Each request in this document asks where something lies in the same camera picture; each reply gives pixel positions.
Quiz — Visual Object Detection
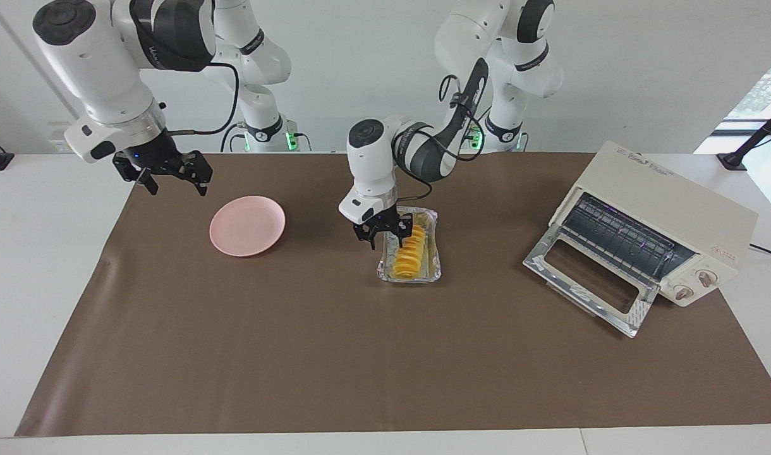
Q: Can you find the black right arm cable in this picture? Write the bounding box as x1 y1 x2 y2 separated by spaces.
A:
167 60 242 137

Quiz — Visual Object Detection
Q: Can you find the cream toaster oven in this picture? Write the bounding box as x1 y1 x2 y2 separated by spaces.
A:
549 140 759 308

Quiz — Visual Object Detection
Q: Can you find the pink round plate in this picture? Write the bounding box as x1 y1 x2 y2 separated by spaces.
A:
209 195 286 257

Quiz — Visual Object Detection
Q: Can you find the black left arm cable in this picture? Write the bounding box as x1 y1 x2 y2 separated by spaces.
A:
395 75 487 204

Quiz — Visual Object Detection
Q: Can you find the glass oven door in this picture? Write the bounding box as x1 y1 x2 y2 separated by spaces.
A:
523 224 661 339

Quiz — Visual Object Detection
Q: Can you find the brown table mat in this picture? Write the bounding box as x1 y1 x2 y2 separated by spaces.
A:
14 152 771 438

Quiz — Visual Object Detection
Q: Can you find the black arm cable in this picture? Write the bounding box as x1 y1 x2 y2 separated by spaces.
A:
395 75 487 204
167 60 242 137

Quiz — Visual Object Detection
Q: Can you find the white wall socket box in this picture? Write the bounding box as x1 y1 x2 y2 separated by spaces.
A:
47 122 86 154

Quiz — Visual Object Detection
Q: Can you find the aluminium foil tray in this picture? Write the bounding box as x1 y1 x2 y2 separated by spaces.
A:
377 205 442 284

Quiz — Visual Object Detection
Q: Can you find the yellow sliced bread loaf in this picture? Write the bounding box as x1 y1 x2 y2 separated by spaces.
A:
392 213 427 281

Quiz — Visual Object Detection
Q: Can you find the metal oven rack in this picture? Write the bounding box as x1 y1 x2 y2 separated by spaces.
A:
562 193 695 280

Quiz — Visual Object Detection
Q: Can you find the black right base cable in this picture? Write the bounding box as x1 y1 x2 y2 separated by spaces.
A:
220 122 247 152

